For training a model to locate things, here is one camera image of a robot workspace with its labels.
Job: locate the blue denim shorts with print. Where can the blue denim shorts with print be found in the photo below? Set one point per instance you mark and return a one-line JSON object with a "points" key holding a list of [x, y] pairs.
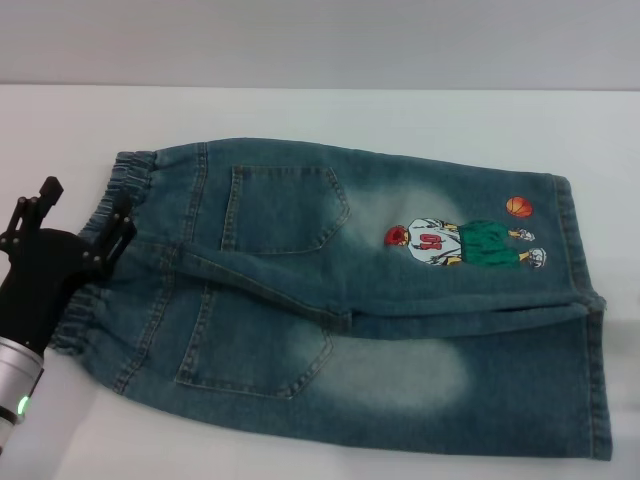
{"points": [[350, 300]]}

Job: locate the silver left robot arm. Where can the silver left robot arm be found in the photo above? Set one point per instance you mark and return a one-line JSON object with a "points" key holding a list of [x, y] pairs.
{"points": [[17, 380]]}

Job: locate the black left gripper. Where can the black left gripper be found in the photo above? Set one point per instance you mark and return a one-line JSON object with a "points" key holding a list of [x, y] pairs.
{"points": [[42, 280]]}

